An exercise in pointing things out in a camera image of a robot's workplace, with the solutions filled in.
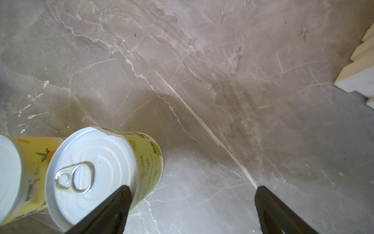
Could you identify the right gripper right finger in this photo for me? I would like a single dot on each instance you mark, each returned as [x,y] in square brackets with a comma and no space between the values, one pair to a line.
[276,217]

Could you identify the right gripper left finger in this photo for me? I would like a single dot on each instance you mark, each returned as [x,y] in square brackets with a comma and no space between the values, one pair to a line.
[109,217]

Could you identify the small green can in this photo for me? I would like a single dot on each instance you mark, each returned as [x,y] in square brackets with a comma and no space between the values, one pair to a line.
[94,162]

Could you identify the small yellow can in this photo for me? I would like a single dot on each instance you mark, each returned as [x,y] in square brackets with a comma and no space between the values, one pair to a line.
[24,164]

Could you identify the flower box white fence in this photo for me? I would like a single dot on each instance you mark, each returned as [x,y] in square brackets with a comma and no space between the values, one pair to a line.
[358,76]

